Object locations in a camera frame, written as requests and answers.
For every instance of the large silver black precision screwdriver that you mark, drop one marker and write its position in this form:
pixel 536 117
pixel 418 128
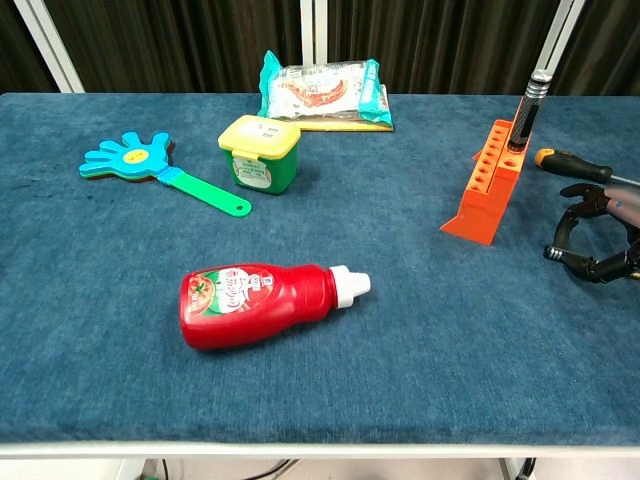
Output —
pixel 527 120

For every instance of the teal noodle packet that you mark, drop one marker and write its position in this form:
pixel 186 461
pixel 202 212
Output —
pixel 320 90

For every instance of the yellow flat board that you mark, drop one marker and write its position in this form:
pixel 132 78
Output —
pixel 350 128

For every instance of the dark pleated curtain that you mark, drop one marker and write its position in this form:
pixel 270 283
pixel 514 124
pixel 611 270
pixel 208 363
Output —
pixel 425 45
pixel 175 45
pixel 20 50
pixel 605 45

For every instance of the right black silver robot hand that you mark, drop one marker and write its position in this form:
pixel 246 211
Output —
pixel 625 207

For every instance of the small black precision screwdriver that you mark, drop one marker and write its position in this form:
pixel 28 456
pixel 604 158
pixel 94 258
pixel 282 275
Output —
pixel 554 252

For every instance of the white frame post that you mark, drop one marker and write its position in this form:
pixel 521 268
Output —
pixel 50 50
pixel 314 30
pixel 560 40

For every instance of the blue green hand clapper toy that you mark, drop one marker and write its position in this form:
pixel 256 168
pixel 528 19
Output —
pixel 130 155

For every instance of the orange perforated rack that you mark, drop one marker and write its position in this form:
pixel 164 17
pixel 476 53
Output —
pixel 480 215

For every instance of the green tub with yellow lid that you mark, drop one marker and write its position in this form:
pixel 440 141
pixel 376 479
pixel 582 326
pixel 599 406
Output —
pixel 260 170

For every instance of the red ketchup bottle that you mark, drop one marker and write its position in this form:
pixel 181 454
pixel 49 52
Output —
pixel 280 305

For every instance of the blue table cloth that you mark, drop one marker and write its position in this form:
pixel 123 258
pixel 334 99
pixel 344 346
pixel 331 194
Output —
pixel 350 375

